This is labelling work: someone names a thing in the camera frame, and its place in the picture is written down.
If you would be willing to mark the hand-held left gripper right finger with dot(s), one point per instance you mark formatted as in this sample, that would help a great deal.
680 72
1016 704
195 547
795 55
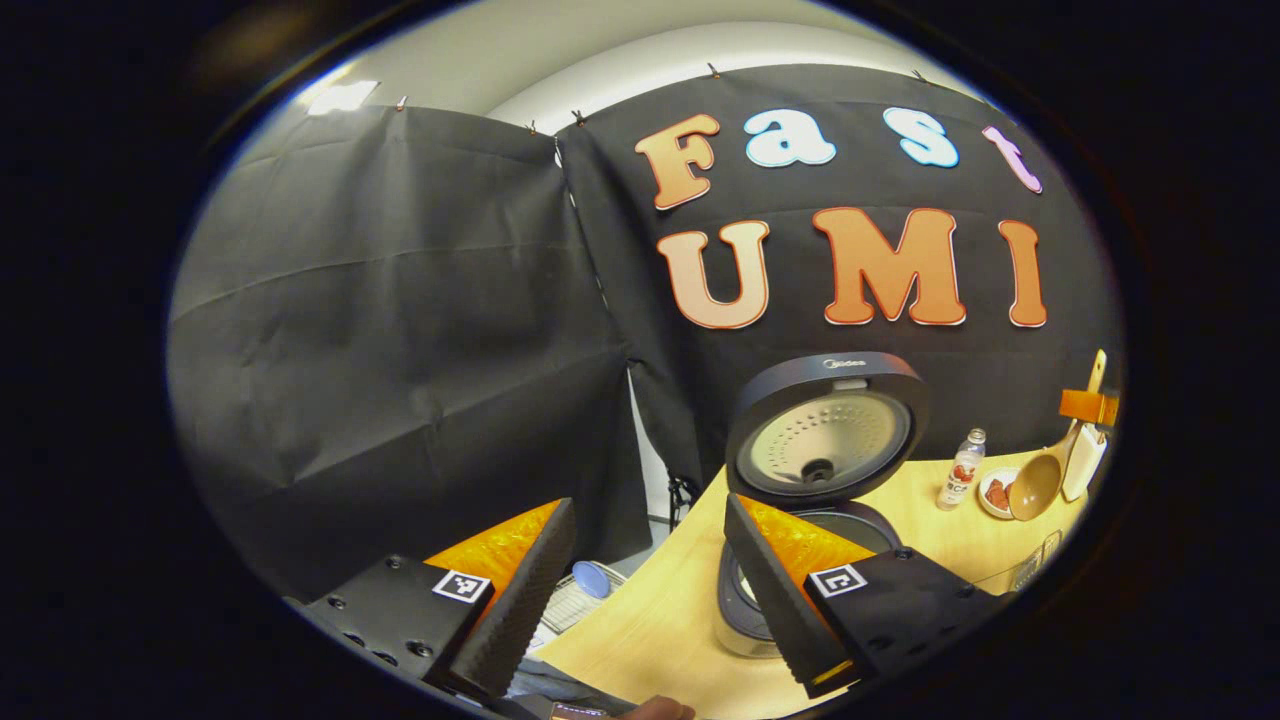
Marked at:
775 610

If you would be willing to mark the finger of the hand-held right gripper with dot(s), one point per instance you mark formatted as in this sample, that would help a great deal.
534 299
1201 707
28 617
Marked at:
1085 405

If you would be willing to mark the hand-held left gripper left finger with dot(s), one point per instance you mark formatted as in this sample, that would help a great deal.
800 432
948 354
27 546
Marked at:
530 610

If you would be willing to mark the wooden spoon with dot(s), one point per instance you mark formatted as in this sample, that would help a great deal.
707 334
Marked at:
1035 490

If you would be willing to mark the dark grey rice cooker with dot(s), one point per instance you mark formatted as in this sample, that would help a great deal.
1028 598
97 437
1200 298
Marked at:
830 378

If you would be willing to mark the white toaster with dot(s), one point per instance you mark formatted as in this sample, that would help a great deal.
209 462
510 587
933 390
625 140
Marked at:
1088 465

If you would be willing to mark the red meat piece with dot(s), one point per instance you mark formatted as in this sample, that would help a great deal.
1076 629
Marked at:
997 493

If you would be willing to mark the white round plate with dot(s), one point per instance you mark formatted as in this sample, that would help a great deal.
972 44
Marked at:
985 495

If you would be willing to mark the clear plastic drink bottle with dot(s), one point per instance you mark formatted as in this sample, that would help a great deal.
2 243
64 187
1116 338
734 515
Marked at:
962 475

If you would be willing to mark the black backdrop cloth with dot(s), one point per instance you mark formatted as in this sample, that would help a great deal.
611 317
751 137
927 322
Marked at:
400 350

